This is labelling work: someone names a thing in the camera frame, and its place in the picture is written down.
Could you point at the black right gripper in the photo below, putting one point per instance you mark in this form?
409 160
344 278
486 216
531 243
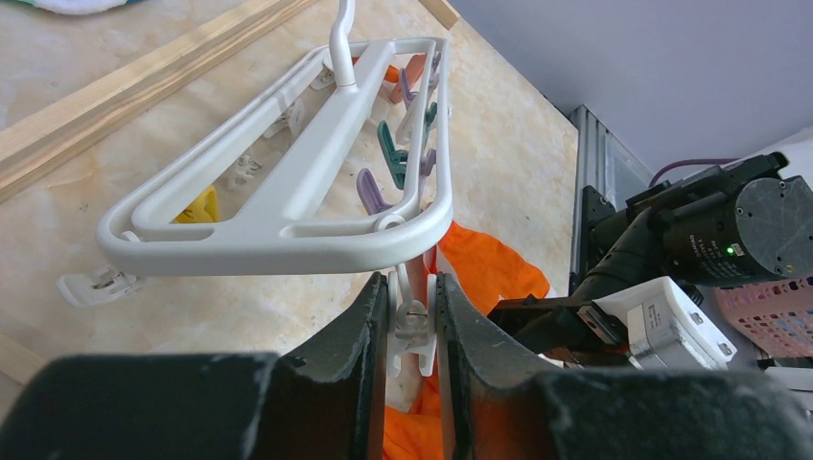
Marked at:
575 331

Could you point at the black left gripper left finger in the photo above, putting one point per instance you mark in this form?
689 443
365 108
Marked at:
321 400

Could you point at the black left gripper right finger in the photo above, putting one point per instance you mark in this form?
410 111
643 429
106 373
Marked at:
500 401

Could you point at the orange underwear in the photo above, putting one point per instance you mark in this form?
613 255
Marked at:
488 271

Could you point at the white corner clothes peg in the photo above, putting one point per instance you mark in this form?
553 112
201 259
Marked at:
411 323

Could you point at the white multi-clip hanger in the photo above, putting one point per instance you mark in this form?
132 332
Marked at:
277 231

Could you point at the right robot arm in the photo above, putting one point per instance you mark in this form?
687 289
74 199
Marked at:
725 227

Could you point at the purple clothes peg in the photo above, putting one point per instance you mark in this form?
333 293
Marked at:
411 74
369 193

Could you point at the pink plastic basket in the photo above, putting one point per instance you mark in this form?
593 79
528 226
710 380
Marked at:
775 316

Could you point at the yellow clothes peg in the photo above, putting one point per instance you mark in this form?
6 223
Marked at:
203 209

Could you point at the teal clothes peg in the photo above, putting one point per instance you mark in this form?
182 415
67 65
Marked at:
396 159

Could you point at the green blue patterned sock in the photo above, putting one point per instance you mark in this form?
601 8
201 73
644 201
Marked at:
76 7

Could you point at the wooden drying rack frame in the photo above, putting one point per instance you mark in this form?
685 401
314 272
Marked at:
46 139

